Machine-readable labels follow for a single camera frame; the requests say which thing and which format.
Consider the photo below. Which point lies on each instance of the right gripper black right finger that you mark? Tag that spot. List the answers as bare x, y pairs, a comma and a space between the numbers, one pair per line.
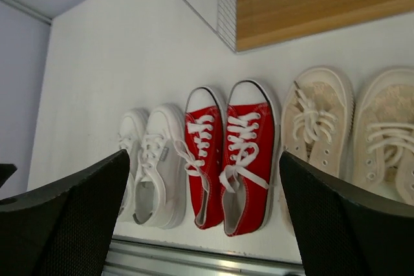
342, 229

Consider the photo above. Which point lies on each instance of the beige sneaker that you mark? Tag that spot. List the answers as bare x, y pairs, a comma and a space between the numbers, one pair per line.
383, 135
317, 117

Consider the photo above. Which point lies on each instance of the red canvas sneaker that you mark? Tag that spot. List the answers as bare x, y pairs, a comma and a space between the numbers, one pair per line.
249, 157
203, 138

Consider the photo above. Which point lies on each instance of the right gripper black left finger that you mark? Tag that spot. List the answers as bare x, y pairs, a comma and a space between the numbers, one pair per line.
64, 227

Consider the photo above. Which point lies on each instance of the aluminium rail front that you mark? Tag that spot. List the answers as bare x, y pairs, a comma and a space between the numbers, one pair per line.
142, 257

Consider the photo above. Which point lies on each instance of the white sneaker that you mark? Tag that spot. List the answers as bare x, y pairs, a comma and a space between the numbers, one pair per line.
160, 183
131, 131

